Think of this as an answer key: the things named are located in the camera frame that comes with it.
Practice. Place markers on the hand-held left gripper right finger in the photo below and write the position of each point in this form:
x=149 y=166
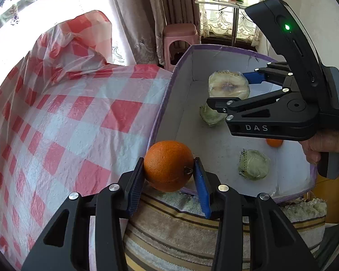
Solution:
x=202 y=189

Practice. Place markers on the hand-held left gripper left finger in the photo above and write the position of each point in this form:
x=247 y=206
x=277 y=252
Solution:
x=135 y=192

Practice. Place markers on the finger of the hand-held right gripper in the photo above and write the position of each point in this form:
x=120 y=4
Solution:
x=252 y=78
x=220 y=104

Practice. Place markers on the pale green fruit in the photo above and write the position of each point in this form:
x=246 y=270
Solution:
x=210 y=115

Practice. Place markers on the large yellow apple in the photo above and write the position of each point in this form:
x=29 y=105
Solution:
x=226 y=86

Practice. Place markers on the purple cardboard box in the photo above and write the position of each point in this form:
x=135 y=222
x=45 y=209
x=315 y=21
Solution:
x=214 y=152

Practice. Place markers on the large orange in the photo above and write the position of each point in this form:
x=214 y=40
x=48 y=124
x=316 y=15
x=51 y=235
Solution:
x=166 y=163

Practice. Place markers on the small yellow-green apple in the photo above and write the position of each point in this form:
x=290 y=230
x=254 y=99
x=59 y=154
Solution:
x=254 y=165

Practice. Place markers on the small orange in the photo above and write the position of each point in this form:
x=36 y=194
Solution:
x=274 y=143

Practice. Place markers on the person's right hand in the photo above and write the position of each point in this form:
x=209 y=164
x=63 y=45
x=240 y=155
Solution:
x=327 y=144

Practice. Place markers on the striped plush blanket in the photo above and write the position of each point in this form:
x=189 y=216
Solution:
x=172 y=231

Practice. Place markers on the short lace window curtain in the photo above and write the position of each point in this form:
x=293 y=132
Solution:
x=214 y=22

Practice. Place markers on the pink plastic stool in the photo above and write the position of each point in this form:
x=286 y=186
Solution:
x=180 y=31

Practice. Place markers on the glass side table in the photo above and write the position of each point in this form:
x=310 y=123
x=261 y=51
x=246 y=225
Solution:
x=214 y=2

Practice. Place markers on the red checked plastic tablecloth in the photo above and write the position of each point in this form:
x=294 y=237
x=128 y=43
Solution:
x=59 y=132

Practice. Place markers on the embroidered beige curtain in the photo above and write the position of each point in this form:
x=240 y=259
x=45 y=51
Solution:
x=147 y=11

